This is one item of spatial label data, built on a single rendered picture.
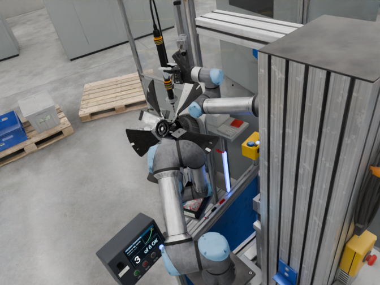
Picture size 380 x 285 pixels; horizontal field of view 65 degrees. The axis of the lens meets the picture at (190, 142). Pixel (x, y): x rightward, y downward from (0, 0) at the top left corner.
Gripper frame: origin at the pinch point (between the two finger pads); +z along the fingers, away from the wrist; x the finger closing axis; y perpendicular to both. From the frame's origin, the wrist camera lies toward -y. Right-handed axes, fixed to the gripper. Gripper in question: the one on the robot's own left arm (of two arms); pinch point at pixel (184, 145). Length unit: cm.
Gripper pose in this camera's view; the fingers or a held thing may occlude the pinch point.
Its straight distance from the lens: 179.4
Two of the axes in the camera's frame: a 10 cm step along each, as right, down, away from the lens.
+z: 0.8, -6.3, 7.7
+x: 2.6, 7.6, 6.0
